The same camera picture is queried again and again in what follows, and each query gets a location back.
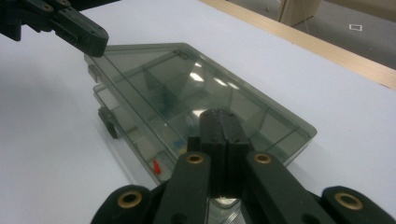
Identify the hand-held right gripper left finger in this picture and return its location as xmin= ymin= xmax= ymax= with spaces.
xmin=187 ymin=108 xmax=228 ymax=199

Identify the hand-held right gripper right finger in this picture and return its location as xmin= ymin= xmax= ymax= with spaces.
xmin=220 ymin=108 xmax=254 ymax=199

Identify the grey transparent compartment box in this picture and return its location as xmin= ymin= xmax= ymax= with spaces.
xmin=83 ymin=42 xmax=318 ymax=224

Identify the black curtain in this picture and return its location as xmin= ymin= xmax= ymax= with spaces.
xmin=76 ymin=0 xmax=122 ymax=12

